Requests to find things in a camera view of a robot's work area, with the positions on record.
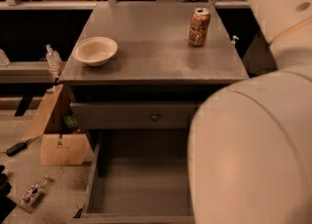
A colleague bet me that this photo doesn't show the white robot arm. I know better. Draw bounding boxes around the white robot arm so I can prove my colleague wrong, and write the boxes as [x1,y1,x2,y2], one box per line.
[188,0,312,224]

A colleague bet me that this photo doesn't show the grey drawer cabinet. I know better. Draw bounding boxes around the grey drawer cabinet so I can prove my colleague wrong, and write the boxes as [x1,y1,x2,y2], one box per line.
[60,2,248,145]

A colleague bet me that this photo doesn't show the closed grey top drawer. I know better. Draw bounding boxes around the closed grey top drawer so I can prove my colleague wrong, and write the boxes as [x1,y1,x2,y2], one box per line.
[70,101,199,130]

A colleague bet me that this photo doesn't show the open grey middle drawer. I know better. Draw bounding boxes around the open grey middle drawer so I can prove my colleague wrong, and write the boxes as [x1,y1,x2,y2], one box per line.
[68,129,195,224]

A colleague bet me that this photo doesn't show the white ceramic bowl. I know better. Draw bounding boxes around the white ceramic bowl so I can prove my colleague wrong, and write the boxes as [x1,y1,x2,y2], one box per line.
[72,37,118,66]

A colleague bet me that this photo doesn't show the orange soda can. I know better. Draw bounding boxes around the orange soda can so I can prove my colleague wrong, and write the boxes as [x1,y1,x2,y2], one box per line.
[188,7,211,47]

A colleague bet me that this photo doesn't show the cardboard box on left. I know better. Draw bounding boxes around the cardboard box on left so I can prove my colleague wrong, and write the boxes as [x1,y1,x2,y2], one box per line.
[21,85,94,166]

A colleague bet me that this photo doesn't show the clear plastic water bottle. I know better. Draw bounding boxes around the clear plastic water bottle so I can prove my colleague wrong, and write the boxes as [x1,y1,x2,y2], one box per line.
[46,45,61,69]

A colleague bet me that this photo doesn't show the black power adapter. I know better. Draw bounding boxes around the black power adapter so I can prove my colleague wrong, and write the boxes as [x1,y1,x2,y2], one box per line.
[6,139,32,157]

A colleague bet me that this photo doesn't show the plastic bottle on floor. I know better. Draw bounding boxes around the plastic bottle on floor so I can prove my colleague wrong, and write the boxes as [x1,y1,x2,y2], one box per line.
[19,175,53,213]

